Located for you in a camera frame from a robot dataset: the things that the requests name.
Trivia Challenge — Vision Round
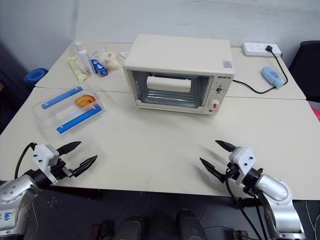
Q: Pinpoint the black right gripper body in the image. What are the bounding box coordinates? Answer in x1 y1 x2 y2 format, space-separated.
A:
224 162 240 179

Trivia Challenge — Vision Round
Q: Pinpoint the glass oven door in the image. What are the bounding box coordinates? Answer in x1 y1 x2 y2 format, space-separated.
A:
126 69 213 111

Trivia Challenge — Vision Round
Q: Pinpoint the clear bag with bread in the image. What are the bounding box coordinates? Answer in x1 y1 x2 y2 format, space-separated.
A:
93 48 122 72

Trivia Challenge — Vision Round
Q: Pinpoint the red and white timer knob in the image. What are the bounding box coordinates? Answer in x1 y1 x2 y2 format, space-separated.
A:
208 99 221 114

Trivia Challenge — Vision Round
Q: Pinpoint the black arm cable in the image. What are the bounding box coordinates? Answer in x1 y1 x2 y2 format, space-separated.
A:
14 142 38 180
224 172 264 240

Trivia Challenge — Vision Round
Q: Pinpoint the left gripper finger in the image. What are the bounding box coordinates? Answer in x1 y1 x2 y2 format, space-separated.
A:
56 141 83 156
72 154 99 178

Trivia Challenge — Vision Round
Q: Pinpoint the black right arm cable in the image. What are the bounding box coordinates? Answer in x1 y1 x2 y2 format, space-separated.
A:
224 172 264 240

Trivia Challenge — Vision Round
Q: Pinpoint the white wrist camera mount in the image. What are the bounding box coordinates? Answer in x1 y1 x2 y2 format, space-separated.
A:
229 146 257 187
33 144 60 185

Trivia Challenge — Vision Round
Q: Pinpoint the cream toaster oven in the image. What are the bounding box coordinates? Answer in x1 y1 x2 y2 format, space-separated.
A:
122 33 236 116

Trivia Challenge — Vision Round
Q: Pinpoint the light blue tissue pack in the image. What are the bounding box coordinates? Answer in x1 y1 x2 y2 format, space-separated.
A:
260 65 285 89

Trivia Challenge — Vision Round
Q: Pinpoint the orange pastry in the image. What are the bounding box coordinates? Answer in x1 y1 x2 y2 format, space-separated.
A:
75 93 97 109

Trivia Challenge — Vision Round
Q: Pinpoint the blue round bin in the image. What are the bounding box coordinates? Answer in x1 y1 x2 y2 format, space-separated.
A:
23 68 49 89

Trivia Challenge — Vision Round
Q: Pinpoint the white oven door handle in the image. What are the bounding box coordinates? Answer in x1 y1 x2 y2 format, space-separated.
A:
146 75 193 93

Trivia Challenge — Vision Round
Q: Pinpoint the white spray bottle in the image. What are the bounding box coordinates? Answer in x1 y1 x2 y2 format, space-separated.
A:
74 40 97 76

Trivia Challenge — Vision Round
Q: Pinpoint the pale yellow packet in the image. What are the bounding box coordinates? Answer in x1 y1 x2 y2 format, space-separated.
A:
67 55 88 82

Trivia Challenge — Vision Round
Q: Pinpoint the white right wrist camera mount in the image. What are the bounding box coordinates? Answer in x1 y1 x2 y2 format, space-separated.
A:
229 146 257 187

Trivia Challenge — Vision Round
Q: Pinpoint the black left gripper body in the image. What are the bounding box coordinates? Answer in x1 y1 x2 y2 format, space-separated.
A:
49 159 76 181

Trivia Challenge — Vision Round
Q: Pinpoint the blue and white small box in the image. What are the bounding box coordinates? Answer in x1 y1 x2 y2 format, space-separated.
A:
89 58 110 78

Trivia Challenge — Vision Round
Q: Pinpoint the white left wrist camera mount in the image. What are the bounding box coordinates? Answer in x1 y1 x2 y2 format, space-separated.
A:
33 144 60 185

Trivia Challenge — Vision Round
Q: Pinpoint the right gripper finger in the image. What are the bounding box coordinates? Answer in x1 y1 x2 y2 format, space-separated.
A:
199 157 227 184
215 139 237 154

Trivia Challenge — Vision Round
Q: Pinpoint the black chair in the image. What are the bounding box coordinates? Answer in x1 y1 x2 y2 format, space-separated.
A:
288 40 320 102

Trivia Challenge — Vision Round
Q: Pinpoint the black power cable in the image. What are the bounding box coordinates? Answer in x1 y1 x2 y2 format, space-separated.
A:
232 51 289 95

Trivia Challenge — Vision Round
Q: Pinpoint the clear plastic tray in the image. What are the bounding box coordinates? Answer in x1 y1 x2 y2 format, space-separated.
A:
31 83 107 137

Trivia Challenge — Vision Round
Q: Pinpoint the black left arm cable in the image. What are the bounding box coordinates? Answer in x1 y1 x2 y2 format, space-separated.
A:
14 142 38 180

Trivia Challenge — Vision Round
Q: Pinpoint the blue container latch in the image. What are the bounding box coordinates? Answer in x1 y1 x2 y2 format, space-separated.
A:
56 105 104 136
40 86 84 110

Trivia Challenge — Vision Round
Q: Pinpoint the white power strip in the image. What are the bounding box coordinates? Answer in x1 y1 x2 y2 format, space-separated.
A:
241 42 283 59

